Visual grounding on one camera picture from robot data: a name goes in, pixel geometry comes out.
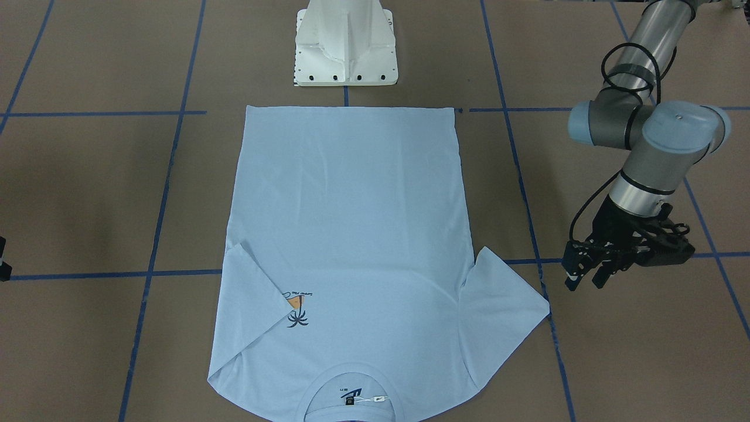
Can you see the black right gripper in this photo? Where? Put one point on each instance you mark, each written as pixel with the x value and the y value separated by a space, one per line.
pixel 4 271

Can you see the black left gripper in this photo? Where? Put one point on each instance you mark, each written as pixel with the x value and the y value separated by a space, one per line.
pixel 613 223

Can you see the light blue t-shirt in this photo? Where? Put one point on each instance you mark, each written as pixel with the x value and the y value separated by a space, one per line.
pixel 350 289

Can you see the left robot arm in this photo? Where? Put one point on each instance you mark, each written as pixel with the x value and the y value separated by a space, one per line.
pixel 664 139

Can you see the brown paper table cover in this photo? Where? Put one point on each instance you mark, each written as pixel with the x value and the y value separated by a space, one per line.
pixel 121 127

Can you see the white central robot pedestal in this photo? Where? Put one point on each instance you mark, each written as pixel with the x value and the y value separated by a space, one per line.
pixel 345 43

